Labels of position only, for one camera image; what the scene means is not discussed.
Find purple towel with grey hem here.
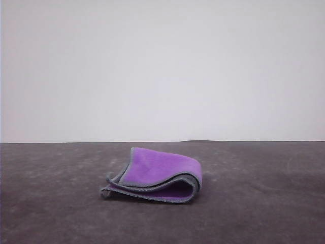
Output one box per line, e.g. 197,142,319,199
99,146,203,204

